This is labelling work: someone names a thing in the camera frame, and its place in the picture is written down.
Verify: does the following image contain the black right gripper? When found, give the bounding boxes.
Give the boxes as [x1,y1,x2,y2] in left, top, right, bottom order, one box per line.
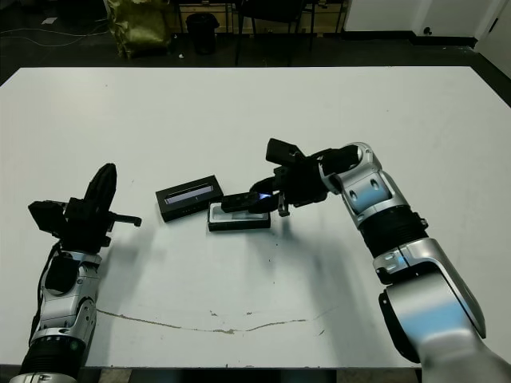
[247,155,332,219]

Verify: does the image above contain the black trash bin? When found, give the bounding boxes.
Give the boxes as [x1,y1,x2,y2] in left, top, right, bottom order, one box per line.
[186,13,220,56]

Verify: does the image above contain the yellow-green plastic bag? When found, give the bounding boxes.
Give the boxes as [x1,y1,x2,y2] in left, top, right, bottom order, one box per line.
[107,0,172,61]

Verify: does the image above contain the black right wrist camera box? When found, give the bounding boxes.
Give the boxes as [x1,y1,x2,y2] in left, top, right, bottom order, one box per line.
[264,137,303,165]

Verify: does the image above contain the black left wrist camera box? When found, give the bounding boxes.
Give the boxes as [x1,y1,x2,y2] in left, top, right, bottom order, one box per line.
[27,200,69,240]

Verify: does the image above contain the black office chair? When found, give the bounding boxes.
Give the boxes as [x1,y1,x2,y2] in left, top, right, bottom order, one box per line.
[235,0,316,67]

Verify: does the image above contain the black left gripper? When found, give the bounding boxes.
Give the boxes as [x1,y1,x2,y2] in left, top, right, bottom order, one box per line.
[53,164,143,255]

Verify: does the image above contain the white floor cable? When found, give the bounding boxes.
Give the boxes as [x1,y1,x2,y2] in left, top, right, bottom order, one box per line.
[0,22,112,49]

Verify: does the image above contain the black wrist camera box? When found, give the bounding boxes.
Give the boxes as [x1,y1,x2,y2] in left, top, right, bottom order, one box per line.
[27,200,69,240]
[264,137,303,165]

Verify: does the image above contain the black box base white insert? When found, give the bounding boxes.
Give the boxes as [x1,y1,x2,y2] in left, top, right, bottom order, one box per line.
[207,201,271,232]

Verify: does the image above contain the wooden crate green straps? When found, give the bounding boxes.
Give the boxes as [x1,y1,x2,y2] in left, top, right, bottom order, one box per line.
[243,8,347,37]
[217,0,237,35]

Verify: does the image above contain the black box lid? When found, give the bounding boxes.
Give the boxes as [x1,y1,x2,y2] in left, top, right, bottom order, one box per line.
[154,174,224,223]

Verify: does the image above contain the slim black camera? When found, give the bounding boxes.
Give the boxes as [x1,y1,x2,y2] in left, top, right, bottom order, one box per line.
[220,191,276,213]

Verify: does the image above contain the white door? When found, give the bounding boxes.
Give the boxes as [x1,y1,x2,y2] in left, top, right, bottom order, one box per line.
[473,0,511,83]

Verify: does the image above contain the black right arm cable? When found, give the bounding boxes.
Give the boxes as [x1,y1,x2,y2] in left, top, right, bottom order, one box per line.
[305,147,349,161]

